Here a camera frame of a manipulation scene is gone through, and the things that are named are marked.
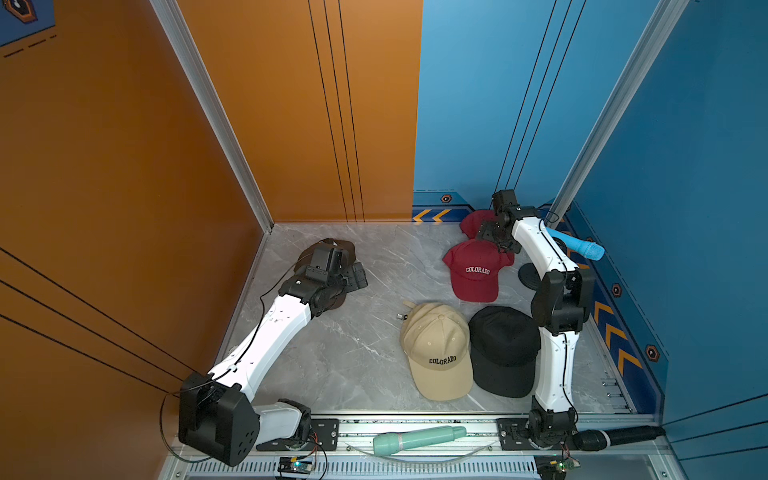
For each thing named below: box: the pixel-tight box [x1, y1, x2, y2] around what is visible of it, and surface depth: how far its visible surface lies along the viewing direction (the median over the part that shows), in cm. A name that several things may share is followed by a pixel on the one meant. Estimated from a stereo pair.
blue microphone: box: [546, 227, 606, 261], surface depth 83 cm
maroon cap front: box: [443, 240, 515, 303], surface depth 102 cm
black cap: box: [468, 306, 542, 398], surface depth 84 cm
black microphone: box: [572, 426, 666, 451], surface depth 71 cm
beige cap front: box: [400, 301, 473, 401], surface depth 82 cm
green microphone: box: [373, 426, 467, 456], surface depth 71 cm
